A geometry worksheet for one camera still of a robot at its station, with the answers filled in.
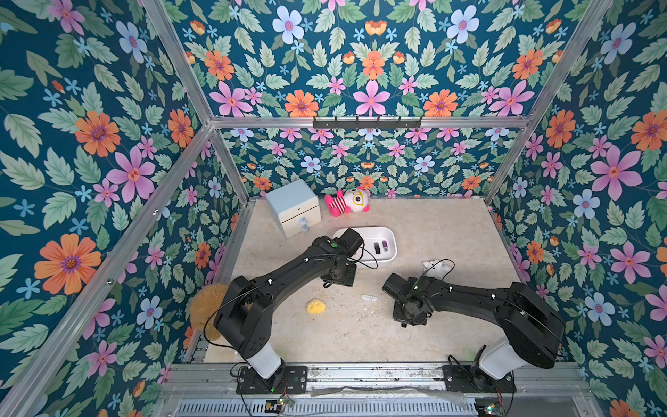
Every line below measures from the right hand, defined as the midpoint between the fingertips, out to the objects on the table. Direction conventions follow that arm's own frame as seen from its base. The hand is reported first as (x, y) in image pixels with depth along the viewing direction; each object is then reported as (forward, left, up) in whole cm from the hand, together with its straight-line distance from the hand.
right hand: (400, 320), depth 85 cm
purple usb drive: (+29, +4, +1) cm, 29 cm away
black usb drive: (+27, +7, +2) cm, 28 cm away
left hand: (+9, +17, +10) cm, 22 cm away
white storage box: (+30, +6, +1) cm, 31 cm away
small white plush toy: (+18, -13, +4) cm, 23 cm away
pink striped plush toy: (+48, +16, +8) cm, 51 cm away
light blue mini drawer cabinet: (+37, +38, +16) cm, 55 cm away
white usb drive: (+7, +10, +1) cm, 12 cm away
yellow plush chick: (+3, +28, +3) cm, 29 cm away
